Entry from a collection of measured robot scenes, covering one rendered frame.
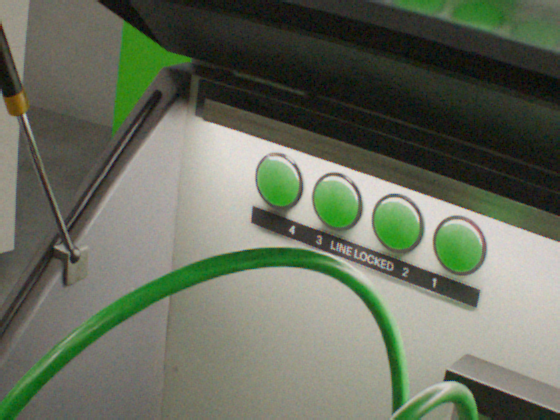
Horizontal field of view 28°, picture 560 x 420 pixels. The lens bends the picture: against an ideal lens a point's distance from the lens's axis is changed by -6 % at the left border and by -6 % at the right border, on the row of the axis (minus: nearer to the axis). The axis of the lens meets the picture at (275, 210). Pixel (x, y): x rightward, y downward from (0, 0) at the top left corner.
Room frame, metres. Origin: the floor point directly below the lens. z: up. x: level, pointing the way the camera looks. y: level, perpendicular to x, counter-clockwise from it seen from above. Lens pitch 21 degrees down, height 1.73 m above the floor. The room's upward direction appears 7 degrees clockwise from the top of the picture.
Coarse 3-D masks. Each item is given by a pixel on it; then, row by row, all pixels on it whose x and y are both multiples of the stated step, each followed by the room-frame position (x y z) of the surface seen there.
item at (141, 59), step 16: (128, 32) 3.70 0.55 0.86; (128, 48) 3.69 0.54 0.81; (144, 48) 3.66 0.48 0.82; (160, 48) 3.62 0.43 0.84; (128, 64) 3.69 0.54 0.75; (144, 64) 3.65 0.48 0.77; (160, 64) 3.62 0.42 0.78; (176, 64) 3.58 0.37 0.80; (128, 80) 3.69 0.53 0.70; (144, 80) 3.65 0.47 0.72; (128, 96) 3.68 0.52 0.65; (128, 112) 3.68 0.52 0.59; (112, 128) 3.72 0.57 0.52
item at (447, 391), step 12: (444, 384) 0.64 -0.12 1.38; (456, 384) 0.65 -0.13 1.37; (420, 396) 0.61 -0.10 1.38; (432, 396) 0.62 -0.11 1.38; (444, 396) 0.63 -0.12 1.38; (456, 396) 0.65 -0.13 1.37; (468, 396) 0.66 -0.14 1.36; (408, 408) 0.60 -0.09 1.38; (420, 408) 0.60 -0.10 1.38; (432, 408) 0.62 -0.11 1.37; (456, 408) 0.67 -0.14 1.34; (468, 408) 0.67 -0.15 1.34
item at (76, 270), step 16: (0, 32) 0.83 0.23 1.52; (0, 48) 0.83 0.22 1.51; (0, 64) 0.84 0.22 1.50; (0, 80) 0.84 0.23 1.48; (16, 80) 0.85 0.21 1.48; (16, 96) 0.85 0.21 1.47; (16, 112) 0.85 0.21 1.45; (32, 144) 0.87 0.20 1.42; (32, 160) 0.87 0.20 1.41; (48, 192) 0.88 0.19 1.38; (64, 224) 0.90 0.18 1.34; (64, 240) 0.90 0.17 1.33; (64, 256) 0.91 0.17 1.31; (80, 256) 0.91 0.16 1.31; (64, 272) 0.91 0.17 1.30; (80, 272) 0.92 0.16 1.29
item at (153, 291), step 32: (224, 256) 0.69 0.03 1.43; (256, 256) 0.70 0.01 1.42; (288, 256) 0.71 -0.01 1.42; (320, 256) 0.73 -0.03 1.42; (160, 288) 0.66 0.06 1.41; (352, 288) 0.75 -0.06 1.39; (96, 320) 0.64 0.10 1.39; (384, 320) 0.76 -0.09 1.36; (64, 352) 0.62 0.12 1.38; (32, 384) 0.61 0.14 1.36; (0, 416) 0.60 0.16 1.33
